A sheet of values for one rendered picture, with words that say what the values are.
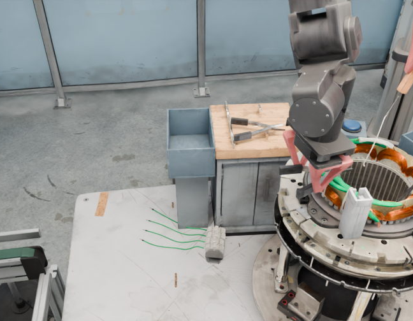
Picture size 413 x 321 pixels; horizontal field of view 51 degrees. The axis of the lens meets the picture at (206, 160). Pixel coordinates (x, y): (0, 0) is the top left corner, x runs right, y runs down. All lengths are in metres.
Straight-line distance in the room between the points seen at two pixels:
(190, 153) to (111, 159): 1.74
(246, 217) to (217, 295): 0.21
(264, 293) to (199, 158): 0.34
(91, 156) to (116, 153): 0.15
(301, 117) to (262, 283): 0.56
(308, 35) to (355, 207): 0.27
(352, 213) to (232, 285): 0.43
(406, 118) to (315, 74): 0.73
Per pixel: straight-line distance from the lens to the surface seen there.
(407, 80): 0.75
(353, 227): 0.74
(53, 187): 2.58
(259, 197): 1.07
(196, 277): 1.07
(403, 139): 1.09
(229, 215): 1.11
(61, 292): 1.33
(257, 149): 0.96
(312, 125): 0.57
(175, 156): 0.97
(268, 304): 1.01
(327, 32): 0.59
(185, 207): 1.11
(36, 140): 2.98
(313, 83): 0.56
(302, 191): 0.71
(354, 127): 1.12
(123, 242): 1.16
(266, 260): 1.08
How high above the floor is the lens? 1.65
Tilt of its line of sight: 39 degrees down
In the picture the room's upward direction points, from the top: straight up
